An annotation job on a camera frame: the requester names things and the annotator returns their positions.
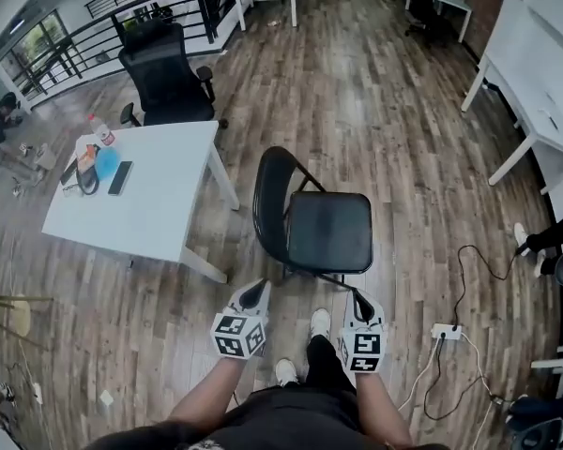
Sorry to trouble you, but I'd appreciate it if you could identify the black looped strap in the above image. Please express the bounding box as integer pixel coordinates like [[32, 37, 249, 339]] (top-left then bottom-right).
[[74, 165, 100, 197]]

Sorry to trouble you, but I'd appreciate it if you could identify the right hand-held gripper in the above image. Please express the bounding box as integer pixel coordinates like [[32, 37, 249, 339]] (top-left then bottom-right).
[[339, 288, 388, 374]]

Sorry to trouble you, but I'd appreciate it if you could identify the person's black shirt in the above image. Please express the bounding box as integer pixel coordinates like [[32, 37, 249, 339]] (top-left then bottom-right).
[[82, 384, 372, 450]]

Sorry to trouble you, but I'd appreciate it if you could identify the white power cable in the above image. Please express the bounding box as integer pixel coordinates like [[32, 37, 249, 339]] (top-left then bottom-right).
[[459, 331, 496, 447], [397, 338, 441, 413]]

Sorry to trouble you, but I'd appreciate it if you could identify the black smartphone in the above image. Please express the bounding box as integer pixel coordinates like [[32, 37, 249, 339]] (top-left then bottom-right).
[[107, 159, 134, 197]]

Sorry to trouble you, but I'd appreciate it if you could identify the person's white shoe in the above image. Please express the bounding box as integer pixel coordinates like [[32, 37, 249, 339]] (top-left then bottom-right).
[[309, 307, 332, 344], [274, 358, 300, 387]]

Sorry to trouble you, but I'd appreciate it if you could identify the small cardboard box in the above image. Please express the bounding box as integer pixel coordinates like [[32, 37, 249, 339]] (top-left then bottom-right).
[[32, 142, 58, 171]]

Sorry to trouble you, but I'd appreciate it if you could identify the person's white left shoe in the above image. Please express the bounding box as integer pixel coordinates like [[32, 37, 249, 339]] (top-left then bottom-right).
[[274, 358, 300, 387]]

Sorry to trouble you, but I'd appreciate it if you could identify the person's right forearm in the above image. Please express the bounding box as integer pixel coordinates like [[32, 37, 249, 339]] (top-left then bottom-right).
[[354, 371, 414, 448]]

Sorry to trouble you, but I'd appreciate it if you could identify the person's left forearm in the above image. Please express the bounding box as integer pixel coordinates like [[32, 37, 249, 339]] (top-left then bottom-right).
[[167, 356, 245, 425]]

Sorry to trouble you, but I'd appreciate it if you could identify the white power strip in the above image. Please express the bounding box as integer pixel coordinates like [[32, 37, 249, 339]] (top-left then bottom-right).
[[430, 323, 464, 342]]

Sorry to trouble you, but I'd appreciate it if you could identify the orange snack bag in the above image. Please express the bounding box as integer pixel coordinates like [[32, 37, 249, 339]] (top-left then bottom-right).
[[76, 142, 99, 171]]

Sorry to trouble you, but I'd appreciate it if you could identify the clear plastic water bottle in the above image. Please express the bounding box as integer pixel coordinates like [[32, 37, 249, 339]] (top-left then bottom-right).
[[88, 112, 114, 147]]

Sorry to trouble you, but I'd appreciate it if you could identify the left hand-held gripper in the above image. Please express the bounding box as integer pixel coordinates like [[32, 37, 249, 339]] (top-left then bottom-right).
[[209, 278, 272, 361]]

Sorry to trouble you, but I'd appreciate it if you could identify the black metal railing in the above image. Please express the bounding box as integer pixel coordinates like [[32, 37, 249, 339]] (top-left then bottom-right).
[[8, 0, 231, 110]]

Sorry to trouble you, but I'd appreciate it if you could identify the black mesh office chair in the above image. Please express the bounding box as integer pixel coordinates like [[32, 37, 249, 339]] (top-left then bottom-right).
[[116, 19, 218, 129]]

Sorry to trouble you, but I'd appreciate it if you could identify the black power cable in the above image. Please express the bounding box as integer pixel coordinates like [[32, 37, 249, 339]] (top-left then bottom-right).
[[423, 244, 526, 422]]

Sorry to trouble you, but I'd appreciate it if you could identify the person's right leg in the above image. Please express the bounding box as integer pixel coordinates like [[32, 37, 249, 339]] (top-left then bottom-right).
[[303, 334, 358, 396]]

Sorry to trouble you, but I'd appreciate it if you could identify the long white desk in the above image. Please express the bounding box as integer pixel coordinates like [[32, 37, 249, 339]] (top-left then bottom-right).
[[460, 0, 563, 188]]

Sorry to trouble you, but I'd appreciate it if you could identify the glass window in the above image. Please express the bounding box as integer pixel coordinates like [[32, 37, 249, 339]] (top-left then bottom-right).
[[0, 9, 71, 88]]

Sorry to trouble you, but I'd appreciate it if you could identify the black flat case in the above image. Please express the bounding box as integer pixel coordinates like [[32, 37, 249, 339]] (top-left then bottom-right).
[[59, 159, 79, 187]]

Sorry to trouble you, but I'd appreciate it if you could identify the person's white right shoe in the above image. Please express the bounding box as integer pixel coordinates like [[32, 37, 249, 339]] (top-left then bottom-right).
[[309, 307, 332, 344]]

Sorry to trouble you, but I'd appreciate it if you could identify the black equipment bag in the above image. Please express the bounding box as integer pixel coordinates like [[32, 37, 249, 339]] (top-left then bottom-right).
[[504, 394, 563, 450]]

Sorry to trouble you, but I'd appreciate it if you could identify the black folding chair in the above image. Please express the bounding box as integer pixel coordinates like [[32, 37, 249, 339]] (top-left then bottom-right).
[[251, 145, 374, 293]]

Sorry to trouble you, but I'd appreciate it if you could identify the white square table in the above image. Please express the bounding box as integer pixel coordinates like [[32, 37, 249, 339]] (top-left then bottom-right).
[[40, 120, 241, 284]]

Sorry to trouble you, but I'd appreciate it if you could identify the small white desk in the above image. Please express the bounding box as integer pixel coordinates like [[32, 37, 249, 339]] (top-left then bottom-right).
[[431, 0, 474, 45]]

